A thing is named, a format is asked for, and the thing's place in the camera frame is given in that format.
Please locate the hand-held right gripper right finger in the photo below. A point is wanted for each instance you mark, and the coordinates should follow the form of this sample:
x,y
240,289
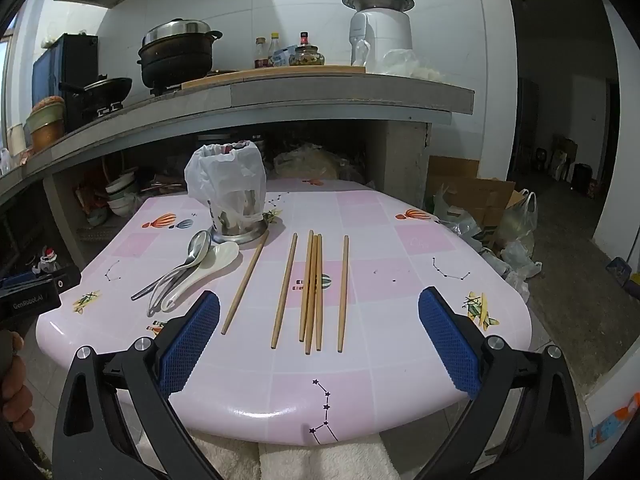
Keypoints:
x,y
450,345

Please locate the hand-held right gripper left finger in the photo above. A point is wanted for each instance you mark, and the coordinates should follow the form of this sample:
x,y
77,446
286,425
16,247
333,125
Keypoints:
x,y
192,340

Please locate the metal spoon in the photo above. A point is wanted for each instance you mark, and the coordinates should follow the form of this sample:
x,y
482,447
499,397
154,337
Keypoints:
x,y
154,307
199,245

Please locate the white ceramic spoon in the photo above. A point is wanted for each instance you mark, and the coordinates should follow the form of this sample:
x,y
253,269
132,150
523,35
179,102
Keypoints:
x,y
222,257
197,271

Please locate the wooden chopstick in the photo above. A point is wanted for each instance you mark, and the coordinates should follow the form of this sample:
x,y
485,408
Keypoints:
x,y
306,285
343,292
284,291
311,295
319,292
245,282

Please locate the person's left hand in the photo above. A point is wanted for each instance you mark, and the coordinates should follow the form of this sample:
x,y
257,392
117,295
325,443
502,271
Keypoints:
x,y
12,390

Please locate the cooking oil bottle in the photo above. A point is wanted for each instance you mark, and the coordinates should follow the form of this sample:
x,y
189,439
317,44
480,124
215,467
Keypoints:
x,y
47,262

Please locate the steel dish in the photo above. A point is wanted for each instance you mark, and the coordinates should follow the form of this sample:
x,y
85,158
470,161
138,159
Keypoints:
x,y
250,237

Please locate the grey plastic bag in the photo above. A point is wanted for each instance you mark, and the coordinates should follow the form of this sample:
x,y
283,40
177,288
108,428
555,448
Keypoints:
x,y
455,220

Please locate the yellowish plastic bag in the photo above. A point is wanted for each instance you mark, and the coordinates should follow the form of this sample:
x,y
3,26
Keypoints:
x,y
520,225

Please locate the stack of ceramic bowls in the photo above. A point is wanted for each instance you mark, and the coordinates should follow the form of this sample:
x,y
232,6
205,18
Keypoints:
x,y
122,195

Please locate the cardboard box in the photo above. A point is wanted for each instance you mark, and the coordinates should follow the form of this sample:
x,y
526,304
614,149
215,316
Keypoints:
x,y
465,185

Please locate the white jar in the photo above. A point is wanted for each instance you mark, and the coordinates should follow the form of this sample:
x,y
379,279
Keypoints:
x,y
17,140

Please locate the brown ceramic pot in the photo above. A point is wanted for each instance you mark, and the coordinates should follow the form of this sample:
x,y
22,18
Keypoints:
x,y
47,140

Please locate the blue dustpan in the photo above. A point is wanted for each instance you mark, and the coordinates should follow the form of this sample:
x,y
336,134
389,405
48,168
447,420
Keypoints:
x,y
618,272

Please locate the black bin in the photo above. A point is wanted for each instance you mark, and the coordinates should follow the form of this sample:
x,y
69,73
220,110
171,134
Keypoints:
x,y
582,180

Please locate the beige sack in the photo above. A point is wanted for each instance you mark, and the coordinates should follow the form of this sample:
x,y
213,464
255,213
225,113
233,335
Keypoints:
x,y
310,160

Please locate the black wok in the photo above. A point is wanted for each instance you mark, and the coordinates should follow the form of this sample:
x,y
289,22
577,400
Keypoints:
x,y
107,89

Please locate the black cabinet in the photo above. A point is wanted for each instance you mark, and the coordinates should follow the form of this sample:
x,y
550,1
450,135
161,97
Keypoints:
x,y
75,60

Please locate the grey concrete counter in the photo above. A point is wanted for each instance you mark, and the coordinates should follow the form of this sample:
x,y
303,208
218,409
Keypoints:
x,y
300,91

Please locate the black pot with steel lid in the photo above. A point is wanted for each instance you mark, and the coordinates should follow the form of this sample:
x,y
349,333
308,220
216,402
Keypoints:
x,y
175,60

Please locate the wooden cutting board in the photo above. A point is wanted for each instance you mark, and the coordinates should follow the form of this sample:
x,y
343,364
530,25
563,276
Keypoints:
x,y
280,71

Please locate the clear plastic bag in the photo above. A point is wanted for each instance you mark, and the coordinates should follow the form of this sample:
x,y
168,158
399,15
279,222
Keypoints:
x,y
405,62

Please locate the dark sauce bottle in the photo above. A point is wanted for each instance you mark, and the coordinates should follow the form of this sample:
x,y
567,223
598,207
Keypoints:
x,y
261,57

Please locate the blue packet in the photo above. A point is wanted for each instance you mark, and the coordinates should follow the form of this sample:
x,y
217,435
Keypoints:
x,y
286,56

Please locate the yellow cap bottle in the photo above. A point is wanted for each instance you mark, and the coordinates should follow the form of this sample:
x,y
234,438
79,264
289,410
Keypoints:
x,y
275,50

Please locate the glass pickle jar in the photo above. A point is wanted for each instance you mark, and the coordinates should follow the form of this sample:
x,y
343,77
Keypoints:
x,y
309,56

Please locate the white air fryer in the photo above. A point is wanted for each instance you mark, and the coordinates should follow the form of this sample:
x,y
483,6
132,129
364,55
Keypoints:
x,y
385,35

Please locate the red cap bottle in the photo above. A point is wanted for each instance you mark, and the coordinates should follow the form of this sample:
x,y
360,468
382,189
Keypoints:
x,y
304,40

